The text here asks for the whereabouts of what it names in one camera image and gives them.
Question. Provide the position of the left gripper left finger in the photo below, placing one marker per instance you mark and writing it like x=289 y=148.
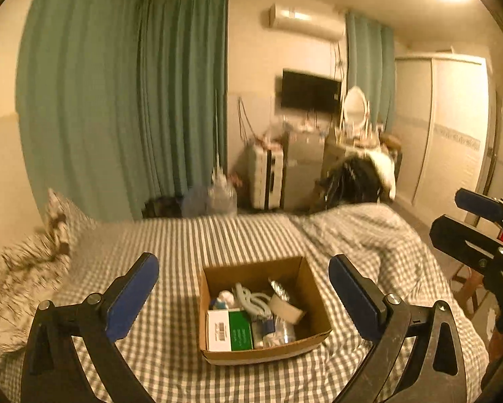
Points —
x=52 y=371

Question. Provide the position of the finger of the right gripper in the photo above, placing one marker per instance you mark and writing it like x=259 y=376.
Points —
x=480 y=205
x=464 y=242

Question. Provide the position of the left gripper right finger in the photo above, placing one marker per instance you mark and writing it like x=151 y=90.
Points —
x=435 y=369

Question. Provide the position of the white tape roll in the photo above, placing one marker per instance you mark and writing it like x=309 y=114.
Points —
x=285 y=310

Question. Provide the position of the white ointment tube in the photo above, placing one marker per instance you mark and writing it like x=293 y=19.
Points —
x=272 y=332

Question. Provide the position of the white green medicine box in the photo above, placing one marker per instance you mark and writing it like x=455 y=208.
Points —
x=229 y=330

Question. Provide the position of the grey green face mask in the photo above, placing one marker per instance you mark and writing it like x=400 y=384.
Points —
x=254 y=303

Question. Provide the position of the silver foil blister pack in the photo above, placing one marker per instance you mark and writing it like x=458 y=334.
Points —
x=280 y=291

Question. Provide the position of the white plastic bundle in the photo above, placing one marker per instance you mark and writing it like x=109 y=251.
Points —
x=224 y=300

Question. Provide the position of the floral white duvet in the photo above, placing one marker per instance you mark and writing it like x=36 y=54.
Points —
x=30 y=272

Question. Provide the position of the white louvered wardrobe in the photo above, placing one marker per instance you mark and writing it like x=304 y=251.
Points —
x=441 y=117

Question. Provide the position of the black jacket on chair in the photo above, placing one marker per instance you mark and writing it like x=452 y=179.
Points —
x=354 y=181

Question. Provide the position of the checkered pillow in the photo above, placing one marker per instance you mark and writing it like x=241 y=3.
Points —
x=66 y=222

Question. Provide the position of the white oval vanity mirror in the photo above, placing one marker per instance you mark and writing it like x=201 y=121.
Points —
x=355 y=109

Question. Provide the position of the open cardboard box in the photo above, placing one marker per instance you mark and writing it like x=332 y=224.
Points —
x=296 y=276

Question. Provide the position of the silver mini fridge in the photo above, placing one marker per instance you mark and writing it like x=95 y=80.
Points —
x=303 y=156

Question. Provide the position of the small green window curtain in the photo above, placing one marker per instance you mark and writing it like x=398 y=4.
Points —
x=371 y=65

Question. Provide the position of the white suitcase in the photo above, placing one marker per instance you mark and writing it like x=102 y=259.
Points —
x=265 y=172

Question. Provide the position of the clear water jug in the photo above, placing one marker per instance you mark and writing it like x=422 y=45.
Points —
x=222 y=196

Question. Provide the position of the white air conditioner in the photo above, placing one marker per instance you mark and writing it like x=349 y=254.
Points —
x=308 y=24

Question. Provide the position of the large green curtain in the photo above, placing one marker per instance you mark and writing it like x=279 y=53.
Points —
x=122 y=101

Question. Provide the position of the black wall television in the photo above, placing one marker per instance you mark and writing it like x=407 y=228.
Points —
x=310 y=93

